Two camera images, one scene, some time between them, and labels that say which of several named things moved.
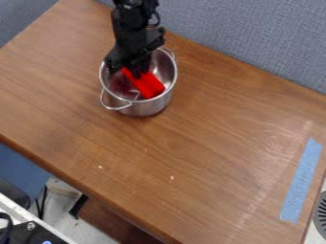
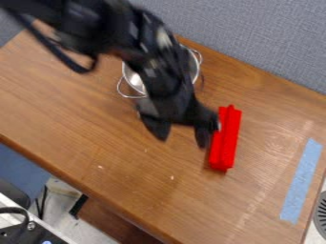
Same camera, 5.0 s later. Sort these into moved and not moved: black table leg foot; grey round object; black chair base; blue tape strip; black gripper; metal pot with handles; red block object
Moved: black gripper; metal pot with handles; red block object
Not moved: blue tape strip; black table leg foot; black chair base; grey round object
